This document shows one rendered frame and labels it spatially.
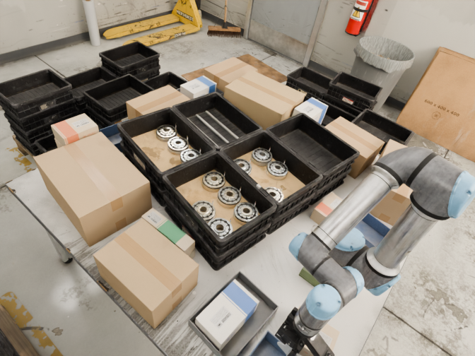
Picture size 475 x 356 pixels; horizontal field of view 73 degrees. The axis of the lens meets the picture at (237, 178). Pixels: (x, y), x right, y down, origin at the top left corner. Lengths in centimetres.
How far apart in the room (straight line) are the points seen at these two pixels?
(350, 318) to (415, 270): 132
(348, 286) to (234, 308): 45
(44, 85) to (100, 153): 141
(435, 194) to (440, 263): 188
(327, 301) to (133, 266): 67
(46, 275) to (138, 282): 118
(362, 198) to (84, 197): 100
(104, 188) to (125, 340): 95
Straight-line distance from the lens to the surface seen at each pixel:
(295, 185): 156
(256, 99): 194
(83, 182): 143
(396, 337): 236
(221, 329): 119
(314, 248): 95
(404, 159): 100
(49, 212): 163
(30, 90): 284
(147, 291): 117
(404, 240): 111
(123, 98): 262
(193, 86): 208
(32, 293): 227
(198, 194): 143
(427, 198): 101
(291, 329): 103
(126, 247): 126
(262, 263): 142
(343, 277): 94
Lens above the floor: 192
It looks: 46 degrees down
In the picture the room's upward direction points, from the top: 11 degrees clockwise
